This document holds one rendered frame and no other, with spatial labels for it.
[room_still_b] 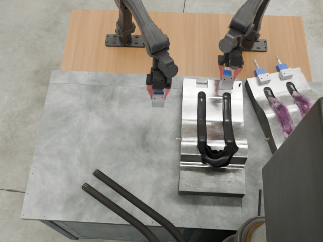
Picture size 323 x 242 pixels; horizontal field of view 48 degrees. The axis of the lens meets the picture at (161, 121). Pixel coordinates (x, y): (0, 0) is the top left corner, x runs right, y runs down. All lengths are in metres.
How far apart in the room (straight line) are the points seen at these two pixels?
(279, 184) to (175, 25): 1.56
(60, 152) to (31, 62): 1.40
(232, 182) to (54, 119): 0.82
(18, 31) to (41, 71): 0.43
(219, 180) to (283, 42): 0.82
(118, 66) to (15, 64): 1.31
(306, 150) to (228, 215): 1.18
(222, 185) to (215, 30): 0.82
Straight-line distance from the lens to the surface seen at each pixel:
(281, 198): 0.42
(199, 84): 1.66
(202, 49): 1.85
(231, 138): 1.49
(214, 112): 1.57
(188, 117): 1.55
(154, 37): 1.36
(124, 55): 1.82
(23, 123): 2.68
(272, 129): 1.59
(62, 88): 1.77
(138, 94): 1.70
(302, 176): 0.36
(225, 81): 1.58
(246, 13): 1.50
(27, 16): 3.22
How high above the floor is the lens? 2.27
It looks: 65 degrees down
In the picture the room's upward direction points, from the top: straight up
